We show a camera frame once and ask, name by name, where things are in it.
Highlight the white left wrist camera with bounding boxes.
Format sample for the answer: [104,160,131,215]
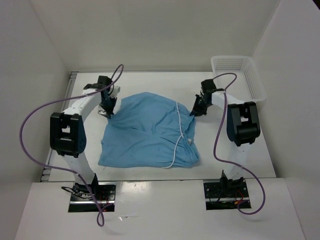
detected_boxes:
[108,85,121,99]

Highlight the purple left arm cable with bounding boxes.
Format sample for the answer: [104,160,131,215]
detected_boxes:
[19,63,125,228]

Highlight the white plastic basket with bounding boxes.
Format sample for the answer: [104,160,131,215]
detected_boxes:
[211,55,267,103]

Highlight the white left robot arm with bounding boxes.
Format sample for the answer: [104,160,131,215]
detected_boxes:
[50,75,120,200]

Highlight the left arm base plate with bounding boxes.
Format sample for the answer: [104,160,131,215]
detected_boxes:
[61,182,116,213]

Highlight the light blue shorts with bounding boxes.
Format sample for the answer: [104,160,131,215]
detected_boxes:
[98,92,200,169]

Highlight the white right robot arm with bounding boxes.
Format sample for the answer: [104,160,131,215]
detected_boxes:
[190,79,261,197]

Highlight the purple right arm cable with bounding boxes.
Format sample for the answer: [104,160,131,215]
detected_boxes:
[212,73,268,215]

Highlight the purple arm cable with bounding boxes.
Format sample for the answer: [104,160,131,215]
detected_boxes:
[212,73,268,215]
[19,63,125,228]

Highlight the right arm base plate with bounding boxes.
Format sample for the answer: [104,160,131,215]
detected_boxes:
[203,181,251,211]

